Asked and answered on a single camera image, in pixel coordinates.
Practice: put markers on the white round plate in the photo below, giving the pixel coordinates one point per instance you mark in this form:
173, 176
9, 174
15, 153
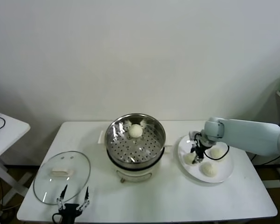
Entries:
221, 170

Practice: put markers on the white side table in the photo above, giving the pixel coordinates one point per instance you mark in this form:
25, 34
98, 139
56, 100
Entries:
7, 133

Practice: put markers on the cream electric cooker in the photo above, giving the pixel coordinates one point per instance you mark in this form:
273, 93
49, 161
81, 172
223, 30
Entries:
133, 173

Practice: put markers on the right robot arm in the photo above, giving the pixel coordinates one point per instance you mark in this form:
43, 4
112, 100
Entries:
249, 137

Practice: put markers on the glass pot lid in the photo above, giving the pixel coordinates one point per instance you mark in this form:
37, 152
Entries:
49, 168

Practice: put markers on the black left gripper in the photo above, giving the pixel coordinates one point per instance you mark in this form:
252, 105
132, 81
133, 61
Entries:
70, 213

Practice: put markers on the stainless steel steamer basket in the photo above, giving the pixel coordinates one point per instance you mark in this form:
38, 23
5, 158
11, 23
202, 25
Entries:
135, 147

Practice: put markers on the white steamed baozi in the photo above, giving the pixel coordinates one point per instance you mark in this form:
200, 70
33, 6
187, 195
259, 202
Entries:
135, 131
217, 152
209, 169
189, 159

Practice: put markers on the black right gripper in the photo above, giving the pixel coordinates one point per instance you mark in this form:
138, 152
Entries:
201, 145

